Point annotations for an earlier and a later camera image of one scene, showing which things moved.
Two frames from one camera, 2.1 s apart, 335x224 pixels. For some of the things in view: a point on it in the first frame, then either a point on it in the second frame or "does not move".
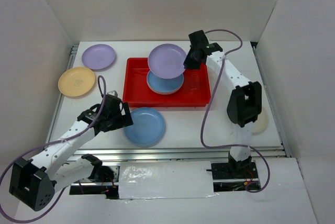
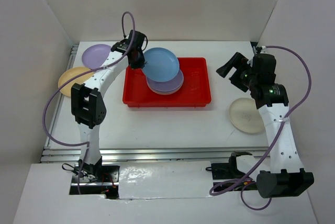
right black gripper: x=188 y=63 → x=240 y=62
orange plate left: x=76 y=81 does not move
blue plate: x=148 y=127 → x=162 y=65
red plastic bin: x=195 y=91 does not move
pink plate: x=165 y=93 does not move
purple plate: x=99 y=57 does not move
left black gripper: x=124 y=120 → x=140 y=64
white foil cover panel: x=176 y=179 does not move
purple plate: x=166 y=60 → x=166 y=86
